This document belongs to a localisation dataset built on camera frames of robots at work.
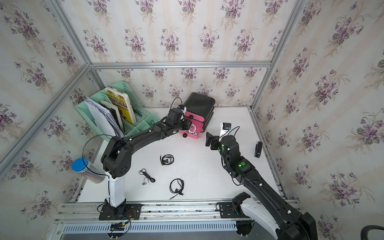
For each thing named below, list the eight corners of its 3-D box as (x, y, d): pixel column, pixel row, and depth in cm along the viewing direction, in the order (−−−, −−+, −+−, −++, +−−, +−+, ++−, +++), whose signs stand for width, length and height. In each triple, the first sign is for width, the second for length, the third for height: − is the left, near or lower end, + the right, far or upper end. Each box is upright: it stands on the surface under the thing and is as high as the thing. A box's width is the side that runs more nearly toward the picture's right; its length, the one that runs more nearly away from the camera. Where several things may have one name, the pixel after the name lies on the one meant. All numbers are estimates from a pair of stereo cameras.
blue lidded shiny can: (90, 183, 84) (67, 170, 69) (95, 172, 88) (75, 157, 73) (103, 183, 84) (84, 170, 69) (107, 172, 88) (90, 157, 73)
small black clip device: (253, 157, 96) (256, 153, 92) (255, 145, 102) (258, 140, 98) (258, 158, 95) (261, 154, 91) (259, 146, 101) (262, 142, 97)
